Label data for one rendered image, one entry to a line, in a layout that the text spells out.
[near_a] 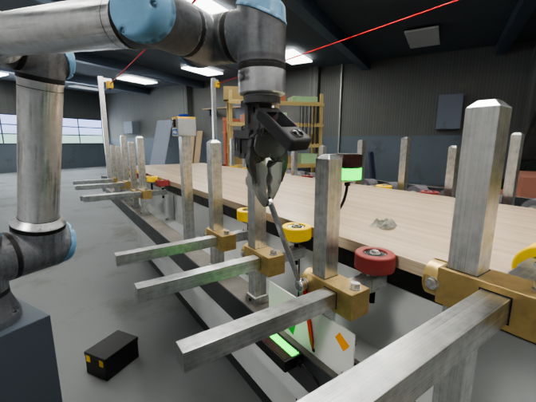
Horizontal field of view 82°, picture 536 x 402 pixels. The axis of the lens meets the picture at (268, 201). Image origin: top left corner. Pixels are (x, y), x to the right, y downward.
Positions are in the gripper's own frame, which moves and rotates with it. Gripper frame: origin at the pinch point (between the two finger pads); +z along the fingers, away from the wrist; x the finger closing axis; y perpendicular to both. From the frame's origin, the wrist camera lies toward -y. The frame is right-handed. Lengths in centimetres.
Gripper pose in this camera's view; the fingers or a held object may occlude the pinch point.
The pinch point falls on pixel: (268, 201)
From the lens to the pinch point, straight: 61.3
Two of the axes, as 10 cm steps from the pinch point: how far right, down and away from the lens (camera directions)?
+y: -5.7, -1.6, 8.1
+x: -8.2, 1.1, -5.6
